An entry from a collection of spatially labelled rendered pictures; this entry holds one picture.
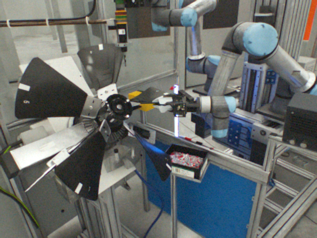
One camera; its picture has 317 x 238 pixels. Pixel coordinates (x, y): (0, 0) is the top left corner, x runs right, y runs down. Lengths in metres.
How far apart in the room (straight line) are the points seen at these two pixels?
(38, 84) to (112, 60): 0.34
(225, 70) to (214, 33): 3.99
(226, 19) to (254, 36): 4.29
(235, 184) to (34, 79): 1.08
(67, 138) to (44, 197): 0.96
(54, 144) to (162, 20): 0.72
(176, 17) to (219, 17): 4.05
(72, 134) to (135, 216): 1.26
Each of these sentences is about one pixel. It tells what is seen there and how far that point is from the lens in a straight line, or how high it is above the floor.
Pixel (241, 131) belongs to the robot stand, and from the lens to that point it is 1.56.
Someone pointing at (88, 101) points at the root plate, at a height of 1.25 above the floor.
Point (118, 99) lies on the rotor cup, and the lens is 0.95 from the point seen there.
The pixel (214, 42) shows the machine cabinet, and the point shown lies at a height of 0.89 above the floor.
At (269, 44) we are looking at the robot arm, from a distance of 1.00.
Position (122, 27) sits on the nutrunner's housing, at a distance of 0.95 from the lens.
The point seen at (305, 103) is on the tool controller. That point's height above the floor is 1.24.
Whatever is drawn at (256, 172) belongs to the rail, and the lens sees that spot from 1.25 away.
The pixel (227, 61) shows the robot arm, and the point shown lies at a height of 1.34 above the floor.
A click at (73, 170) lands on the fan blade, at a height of 1.11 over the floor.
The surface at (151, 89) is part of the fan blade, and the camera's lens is 1.22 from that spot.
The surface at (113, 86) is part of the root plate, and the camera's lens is 1.02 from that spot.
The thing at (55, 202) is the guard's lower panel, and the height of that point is 0.30.
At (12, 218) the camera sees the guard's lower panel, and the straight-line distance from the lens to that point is 1.88.
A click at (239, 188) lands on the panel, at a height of 0.68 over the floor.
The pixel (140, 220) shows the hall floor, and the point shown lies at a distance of 2.07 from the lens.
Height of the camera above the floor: 1.57
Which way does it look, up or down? 26 degrees down
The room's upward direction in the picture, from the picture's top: 2 degrees counter-clockwise
